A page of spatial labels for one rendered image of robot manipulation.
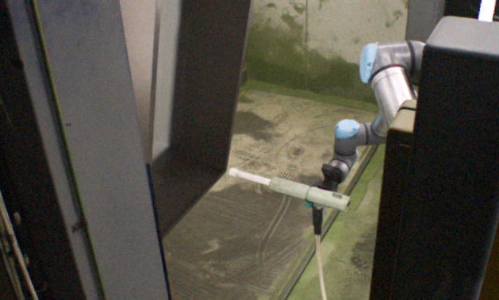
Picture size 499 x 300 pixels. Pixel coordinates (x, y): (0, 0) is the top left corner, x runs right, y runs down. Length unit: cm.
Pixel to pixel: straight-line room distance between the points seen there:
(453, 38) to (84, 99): 52
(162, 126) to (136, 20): 102
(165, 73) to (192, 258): 84
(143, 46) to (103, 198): 72
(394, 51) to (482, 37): 136
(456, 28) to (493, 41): 3
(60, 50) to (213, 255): 195
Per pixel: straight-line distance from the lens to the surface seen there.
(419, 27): 350
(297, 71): 386
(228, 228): 269
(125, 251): 90
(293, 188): 205
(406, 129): 42
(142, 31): 146
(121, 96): 80
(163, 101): 234
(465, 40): 33
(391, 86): 162
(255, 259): 252
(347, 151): 222
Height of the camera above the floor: 175
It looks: 31 degrees down
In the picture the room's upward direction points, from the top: 2 degrees counter-clockwise
